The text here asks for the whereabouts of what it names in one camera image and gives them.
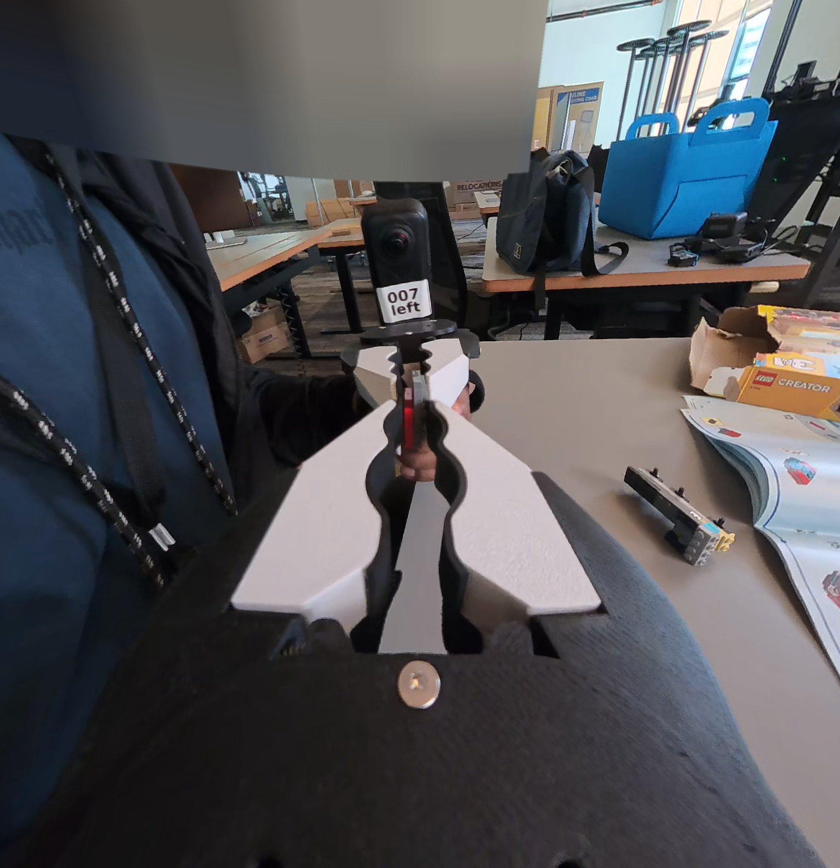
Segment blue sweatshirt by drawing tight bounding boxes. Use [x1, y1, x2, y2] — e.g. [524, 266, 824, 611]
[0, 132, 238, 868]

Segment grey black brick assembly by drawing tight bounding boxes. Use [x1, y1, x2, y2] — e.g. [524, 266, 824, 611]
[623, 464, 736, 567]

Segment yellow toy brick box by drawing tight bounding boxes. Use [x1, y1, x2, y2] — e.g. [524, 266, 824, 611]
[690, 305, 840, 425]

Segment blue felt tote bag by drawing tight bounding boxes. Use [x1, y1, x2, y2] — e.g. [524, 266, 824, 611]
[599, 97, 779, 241]

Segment black white drawstring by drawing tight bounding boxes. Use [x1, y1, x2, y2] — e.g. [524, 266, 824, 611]
[43, 152, 239, 516]
[0, 369, 177, 591]

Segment person's left forearm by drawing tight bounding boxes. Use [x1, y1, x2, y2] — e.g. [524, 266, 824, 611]
[240, 369, 366, 469]

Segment dark blue backpack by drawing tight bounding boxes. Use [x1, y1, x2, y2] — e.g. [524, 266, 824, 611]
[496, 148, 629, 278]

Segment cluster of black stools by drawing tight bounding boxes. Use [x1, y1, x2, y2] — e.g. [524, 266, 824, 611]
[616, 20, 729, 123]

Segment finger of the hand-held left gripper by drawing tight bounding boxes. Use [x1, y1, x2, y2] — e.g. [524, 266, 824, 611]
[425, 340, 471, 409]
[354, 346, 402, 409]

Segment flat cardboard cartons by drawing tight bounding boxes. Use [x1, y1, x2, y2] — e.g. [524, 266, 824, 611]
[534, 81, 605, 153]

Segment orange-edged office desk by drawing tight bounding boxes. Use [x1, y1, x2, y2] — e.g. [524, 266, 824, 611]
[206, 217, 366, 340]

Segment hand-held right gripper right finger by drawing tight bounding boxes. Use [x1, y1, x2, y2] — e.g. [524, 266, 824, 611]
[424, 400, 604, 648]

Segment open instruction booklet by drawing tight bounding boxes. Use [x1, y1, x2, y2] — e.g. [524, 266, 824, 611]
[680, 395, 840, 699]

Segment black monitor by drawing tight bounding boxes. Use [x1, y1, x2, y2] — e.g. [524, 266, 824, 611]
[752, 68, 840, 225]

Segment person's left hand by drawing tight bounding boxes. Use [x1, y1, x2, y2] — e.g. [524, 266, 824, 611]
[397, 443, 439, 484]

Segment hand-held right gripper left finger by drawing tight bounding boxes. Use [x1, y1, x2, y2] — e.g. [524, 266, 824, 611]
[229, 399, 404, 642]

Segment grey background desk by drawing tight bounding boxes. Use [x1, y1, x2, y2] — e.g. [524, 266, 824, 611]
[482, 224, 810, 340]

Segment black camera gear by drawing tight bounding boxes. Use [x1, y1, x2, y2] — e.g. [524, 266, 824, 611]
[667, 212, 773, 267]

